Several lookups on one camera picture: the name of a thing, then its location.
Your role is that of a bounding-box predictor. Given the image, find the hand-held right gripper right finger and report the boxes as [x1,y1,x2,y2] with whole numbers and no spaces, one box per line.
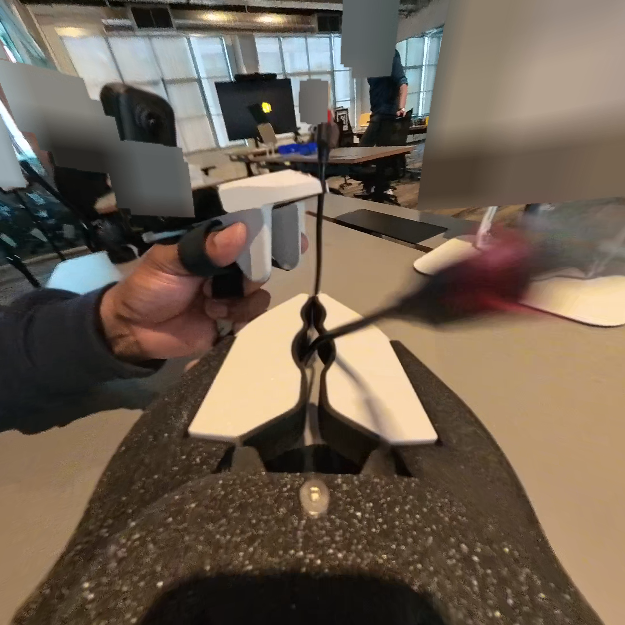
[316,293,438,457]

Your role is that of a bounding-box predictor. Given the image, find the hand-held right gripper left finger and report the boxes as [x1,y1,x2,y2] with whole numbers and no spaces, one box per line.
[188,293,318,457]

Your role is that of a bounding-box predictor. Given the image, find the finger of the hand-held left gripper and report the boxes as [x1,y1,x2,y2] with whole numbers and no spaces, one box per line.
[217,170,329,285]
[271,201,309,271]

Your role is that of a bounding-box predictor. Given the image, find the black cable with red plug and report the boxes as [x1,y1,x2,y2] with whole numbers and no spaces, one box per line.
[292,122,535,435]

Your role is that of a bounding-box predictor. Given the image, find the person's left forearm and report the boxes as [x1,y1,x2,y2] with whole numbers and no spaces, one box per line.
[0,285,167,435]

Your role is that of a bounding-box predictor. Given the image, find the person's left hand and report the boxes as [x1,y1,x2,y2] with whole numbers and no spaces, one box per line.
[100,222,309,362]

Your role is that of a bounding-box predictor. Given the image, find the black monitor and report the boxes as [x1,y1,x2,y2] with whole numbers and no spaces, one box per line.
[215,78,299,143]

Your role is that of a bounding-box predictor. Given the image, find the black desk mat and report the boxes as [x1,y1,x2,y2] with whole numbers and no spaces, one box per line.
[336,209,448,246]

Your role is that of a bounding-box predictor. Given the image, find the wooden office table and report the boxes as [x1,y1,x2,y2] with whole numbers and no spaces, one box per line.
[229,144,417,188]

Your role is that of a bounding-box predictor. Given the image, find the black office chair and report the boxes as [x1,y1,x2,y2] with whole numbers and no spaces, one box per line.
[359,116,417,206]

